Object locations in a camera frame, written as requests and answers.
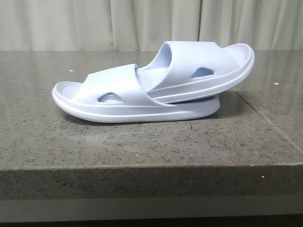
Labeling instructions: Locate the light blue slipper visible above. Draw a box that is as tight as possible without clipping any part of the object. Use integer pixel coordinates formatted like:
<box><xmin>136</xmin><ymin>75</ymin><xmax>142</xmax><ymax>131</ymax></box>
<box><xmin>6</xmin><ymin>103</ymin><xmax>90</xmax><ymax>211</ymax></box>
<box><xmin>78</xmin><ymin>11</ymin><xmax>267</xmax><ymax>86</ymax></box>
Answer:
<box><xmin>136</xmin><ymin>41</ymin><xmax>255</xmax><ymax>103</ymax></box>
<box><xmin>53</xmin><ymin>64</ymin><xmax>220</xmax><ymax>123</ymax></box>

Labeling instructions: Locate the grey-white curtain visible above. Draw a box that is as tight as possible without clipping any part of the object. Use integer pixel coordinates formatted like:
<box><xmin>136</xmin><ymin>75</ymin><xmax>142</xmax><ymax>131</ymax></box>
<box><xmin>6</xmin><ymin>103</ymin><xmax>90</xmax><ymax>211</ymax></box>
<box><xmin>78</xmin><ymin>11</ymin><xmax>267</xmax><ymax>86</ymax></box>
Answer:
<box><xmin>0</xmin><ymin>0</ymin><xmax>303</xmax><ymax>51</ymax></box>

